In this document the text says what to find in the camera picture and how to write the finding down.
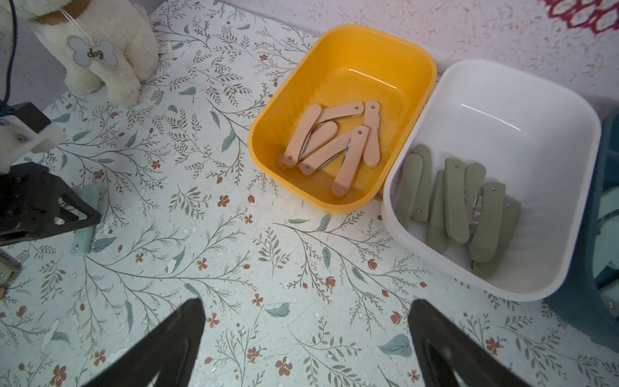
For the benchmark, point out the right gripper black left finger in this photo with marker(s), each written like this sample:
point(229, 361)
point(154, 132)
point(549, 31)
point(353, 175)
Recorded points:
point(164, 357)

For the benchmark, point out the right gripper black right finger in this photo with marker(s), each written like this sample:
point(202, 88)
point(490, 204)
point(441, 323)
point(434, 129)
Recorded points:
point(446, 354)

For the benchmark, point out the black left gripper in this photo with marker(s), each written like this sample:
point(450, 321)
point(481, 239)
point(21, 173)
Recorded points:
point(35, 204)

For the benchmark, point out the olive green fruit knife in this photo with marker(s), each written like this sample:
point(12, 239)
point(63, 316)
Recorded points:
point(474, 178)
point(455, 210)
point(411, 174)
point(422, 199)
point(437, 238)
point(9, 269)
point(486, 220)
point(510, 218)

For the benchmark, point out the dark teal storage box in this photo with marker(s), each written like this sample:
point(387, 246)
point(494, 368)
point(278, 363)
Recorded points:
point(588, 298)

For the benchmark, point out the white storage box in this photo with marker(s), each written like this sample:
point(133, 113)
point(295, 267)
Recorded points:
point(535, 136)

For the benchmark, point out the yellow storage box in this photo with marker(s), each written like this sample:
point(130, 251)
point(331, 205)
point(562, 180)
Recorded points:
point(348, 64)

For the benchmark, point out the mint green fruit knife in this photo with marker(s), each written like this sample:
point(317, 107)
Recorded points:
point(83, 236)

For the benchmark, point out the white plush dog toy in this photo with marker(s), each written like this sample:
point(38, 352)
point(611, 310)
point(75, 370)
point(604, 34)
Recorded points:
point(100, 43)

